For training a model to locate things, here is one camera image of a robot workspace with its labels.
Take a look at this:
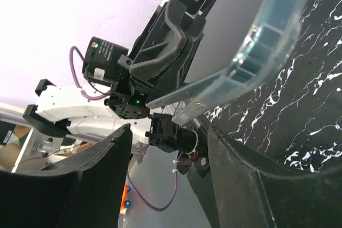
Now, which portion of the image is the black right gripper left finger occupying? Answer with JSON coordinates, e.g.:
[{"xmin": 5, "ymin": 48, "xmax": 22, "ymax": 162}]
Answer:
[{"xmin": 1, "ymin": 124, "xmax": 133, "ymax": 227}]

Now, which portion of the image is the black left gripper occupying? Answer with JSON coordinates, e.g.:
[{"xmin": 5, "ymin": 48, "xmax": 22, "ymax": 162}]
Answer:
[{"xmin": 82, "ymin": 0, "xmax": 206, "ymax": 119}]

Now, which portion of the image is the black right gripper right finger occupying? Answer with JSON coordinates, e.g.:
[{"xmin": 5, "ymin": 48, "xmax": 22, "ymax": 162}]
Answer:
[{"xmin": 208, "ymin": 128, "xmax": 341, "ymax": 227}]

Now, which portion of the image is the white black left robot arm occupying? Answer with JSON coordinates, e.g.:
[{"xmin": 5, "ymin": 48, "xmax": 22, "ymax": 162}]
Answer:
[{"xmin": 23, "ymin": 0, "xmax": 206, "ymax": 154}]

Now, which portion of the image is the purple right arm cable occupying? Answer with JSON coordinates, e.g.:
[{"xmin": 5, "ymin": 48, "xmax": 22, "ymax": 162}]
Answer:
[{"xmin": 125, "ymin": 158, "xmax": 179, "ymax": 211}]

